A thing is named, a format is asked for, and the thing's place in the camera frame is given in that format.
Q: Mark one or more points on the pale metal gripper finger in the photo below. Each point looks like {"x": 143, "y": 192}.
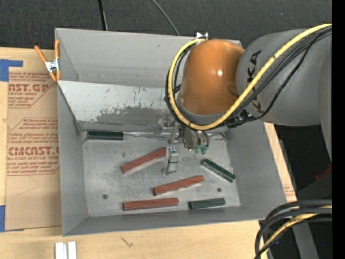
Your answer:
{"x": 174, "y": 158}
{"x": 169, "y": 169}

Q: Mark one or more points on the red-brown flat block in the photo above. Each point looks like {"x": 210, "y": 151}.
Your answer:
{"x": 150, "y": 204}
{"x": 143, "y": 160}
{"x": 178, "y": 185}

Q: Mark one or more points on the dark green flat block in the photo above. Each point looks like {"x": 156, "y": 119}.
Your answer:
{"x": 217, "y": 170}
{"x": 105, "y": 135}
{"x": 207, "y": 203}

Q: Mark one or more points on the grey metal bin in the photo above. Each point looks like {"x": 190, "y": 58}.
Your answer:
{"x": 107, "y": 171}

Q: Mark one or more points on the brown cardboard board red print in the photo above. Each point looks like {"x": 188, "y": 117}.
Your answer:
{"x": 32, "y": 198}

